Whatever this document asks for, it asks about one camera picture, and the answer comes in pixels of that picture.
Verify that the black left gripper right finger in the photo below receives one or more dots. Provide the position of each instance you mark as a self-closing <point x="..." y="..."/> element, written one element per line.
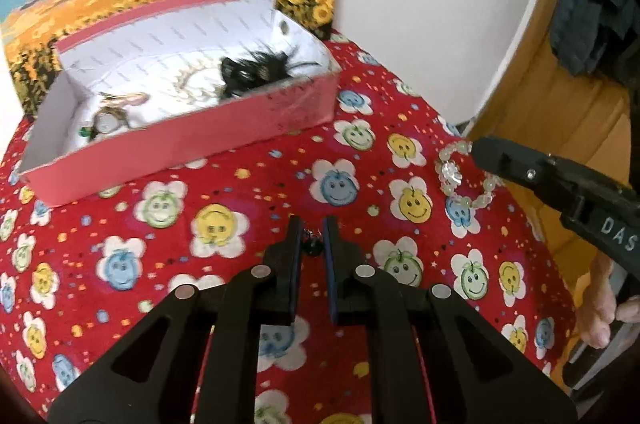
<point x="433" y="359"/>

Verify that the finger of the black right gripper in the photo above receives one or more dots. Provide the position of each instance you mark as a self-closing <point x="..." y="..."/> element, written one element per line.
<point x="570" y="188"/>

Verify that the dark blue knitted garment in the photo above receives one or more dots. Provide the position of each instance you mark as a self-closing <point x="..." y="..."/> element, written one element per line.
<point x="597" y="36"/>

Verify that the pink cardboard box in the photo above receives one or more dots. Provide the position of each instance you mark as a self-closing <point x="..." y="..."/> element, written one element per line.
<point x="171" y="50"/>

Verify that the right hand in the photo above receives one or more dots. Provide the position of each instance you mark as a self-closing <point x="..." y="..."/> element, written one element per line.
<point x="596" y="303"/>

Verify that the red smiley flower cloth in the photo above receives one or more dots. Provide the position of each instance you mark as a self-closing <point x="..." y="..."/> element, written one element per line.
<point x="402" y="186"/>

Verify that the black feather hair accessory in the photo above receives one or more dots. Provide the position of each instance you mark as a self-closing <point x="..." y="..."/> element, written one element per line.
<point x="245" y="75"/>

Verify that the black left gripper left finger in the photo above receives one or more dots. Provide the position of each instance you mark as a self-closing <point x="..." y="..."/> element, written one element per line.
<point x="194" y="357"/>

